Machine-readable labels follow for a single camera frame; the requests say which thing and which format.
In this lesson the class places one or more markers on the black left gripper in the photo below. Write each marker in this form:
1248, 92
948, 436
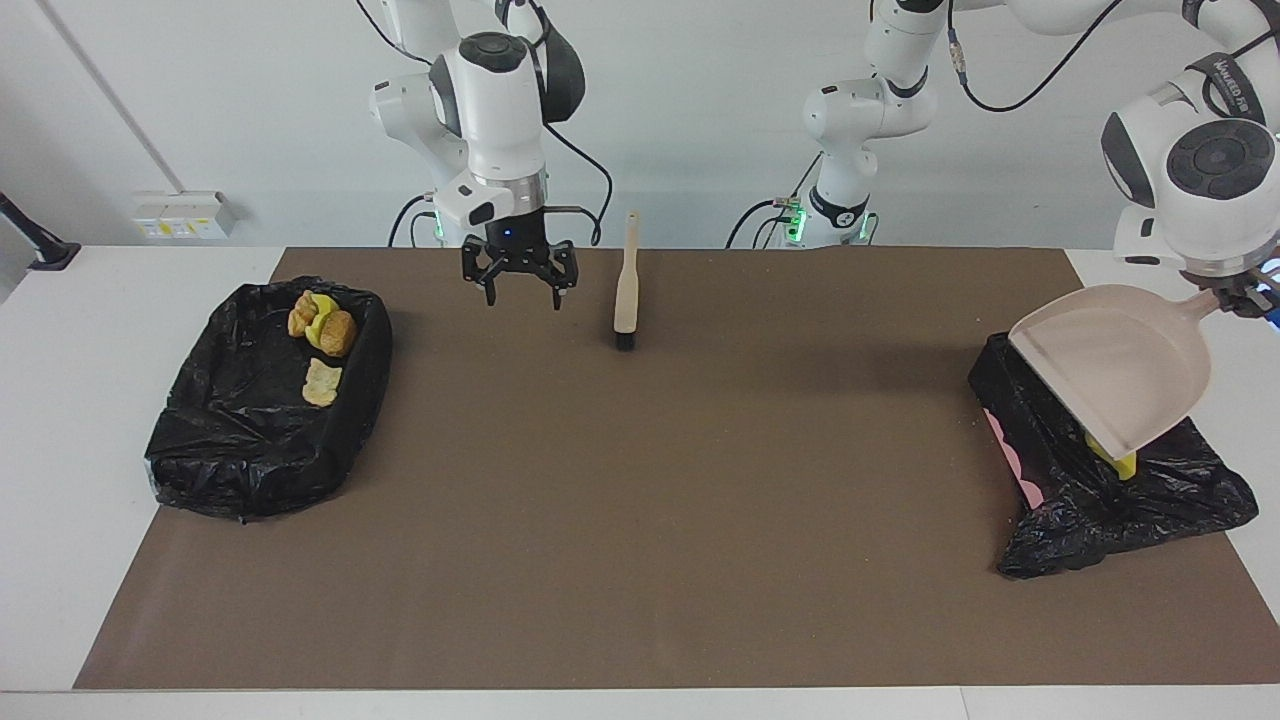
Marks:
1262, 295

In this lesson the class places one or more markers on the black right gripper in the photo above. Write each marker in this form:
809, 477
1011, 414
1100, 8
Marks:
520, 250

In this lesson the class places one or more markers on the beige hand brush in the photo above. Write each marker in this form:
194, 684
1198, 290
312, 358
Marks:
627, 290

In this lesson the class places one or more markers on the beige plastic dustpan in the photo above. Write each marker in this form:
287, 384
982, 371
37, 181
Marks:
1120, 370

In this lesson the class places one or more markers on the brown bread nugget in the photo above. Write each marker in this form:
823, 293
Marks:
340, 335

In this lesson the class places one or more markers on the green and yellow sponge piece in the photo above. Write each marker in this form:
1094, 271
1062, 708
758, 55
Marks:
1115, 458

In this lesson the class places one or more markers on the notched yellow sponge piece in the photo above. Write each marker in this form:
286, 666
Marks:
322, 305

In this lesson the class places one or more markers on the orange toy croissant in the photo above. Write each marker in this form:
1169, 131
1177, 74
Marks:
300, 315

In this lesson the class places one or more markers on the pale sponge piece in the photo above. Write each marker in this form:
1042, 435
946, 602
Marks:
322, 382

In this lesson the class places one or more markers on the crumpled black trash bag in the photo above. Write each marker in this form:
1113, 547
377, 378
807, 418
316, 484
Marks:
1060, 500

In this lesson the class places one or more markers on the pink plastic bin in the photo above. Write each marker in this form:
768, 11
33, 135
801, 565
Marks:
1012, 458

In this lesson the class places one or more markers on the black bag lined bin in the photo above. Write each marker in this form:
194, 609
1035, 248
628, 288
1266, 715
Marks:
240, 440

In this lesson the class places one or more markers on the brown table mat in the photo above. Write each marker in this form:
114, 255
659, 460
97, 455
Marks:
800, 600

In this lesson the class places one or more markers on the black clamp stand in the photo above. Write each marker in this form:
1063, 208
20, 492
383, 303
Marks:
45, 250

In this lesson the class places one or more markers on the white wall socket box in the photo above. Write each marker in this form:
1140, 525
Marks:
185, 215

